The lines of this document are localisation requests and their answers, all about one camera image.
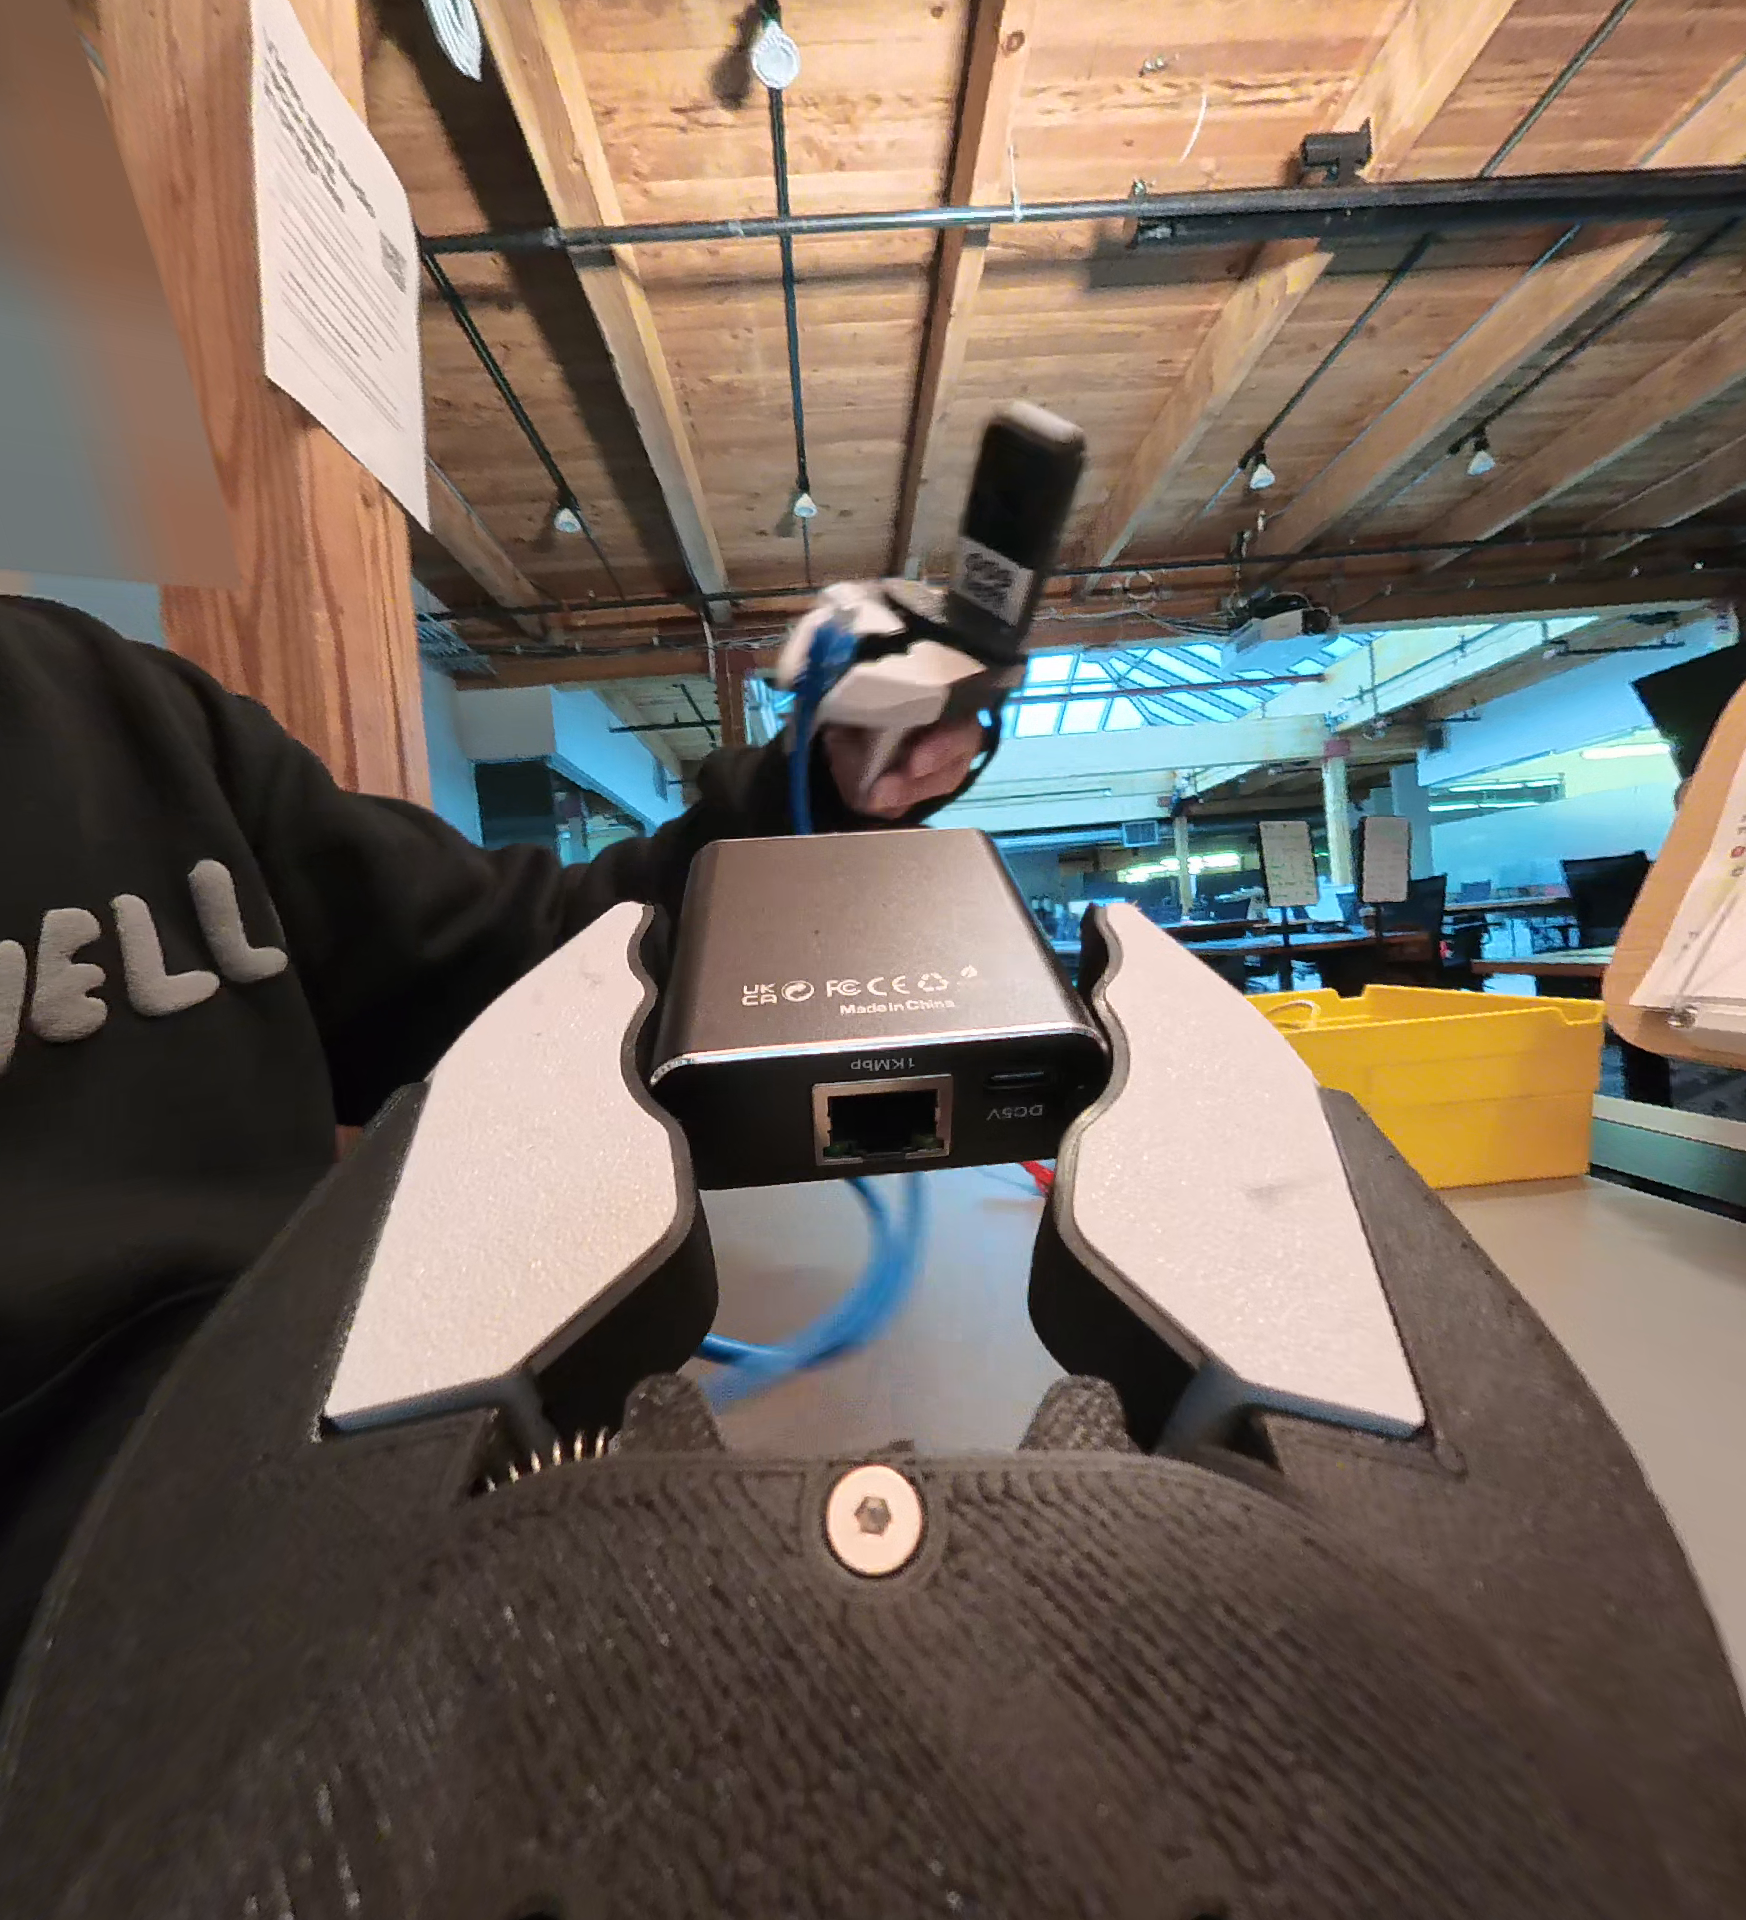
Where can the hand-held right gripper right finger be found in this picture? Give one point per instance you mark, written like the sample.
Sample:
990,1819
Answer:
1234,1202

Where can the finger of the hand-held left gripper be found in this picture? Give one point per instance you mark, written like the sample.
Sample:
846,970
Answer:
852,646

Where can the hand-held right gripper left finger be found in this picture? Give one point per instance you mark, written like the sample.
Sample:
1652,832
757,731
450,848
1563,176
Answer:
513,1171

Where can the yellow storage bin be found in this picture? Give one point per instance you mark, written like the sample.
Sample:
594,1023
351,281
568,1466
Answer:
1444,1067

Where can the black network splitter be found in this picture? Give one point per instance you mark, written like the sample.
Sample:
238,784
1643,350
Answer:
858,946

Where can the person's left forearm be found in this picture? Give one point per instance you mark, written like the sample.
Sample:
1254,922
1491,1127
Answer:
589,885

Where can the grey desk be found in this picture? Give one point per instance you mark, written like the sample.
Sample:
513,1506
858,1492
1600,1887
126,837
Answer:
1639,1351

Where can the person's left hand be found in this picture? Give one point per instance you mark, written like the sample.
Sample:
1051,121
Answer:
927,773

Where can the ceiling projector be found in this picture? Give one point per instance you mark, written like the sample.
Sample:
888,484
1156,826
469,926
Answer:
1277,629

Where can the white notice board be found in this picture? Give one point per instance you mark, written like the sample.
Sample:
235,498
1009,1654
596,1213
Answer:
1386,860
1287,863

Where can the person's dark sweater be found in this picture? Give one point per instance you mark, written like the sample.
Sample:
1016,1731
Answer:
94,1124

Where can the wooden document stand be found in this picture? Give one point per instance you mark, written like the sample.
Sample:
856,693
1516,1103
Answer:
1668,977

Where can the white paper notice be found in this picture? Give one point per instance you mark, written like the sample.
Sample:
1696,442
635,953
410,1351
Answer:
341,248

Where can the black monitor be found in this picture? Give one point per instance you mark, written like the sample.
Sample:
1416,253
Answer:
1713,707

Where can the wooden support post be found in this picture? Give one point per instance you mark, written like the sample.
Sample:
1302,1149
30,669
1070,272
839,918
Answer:
275,451

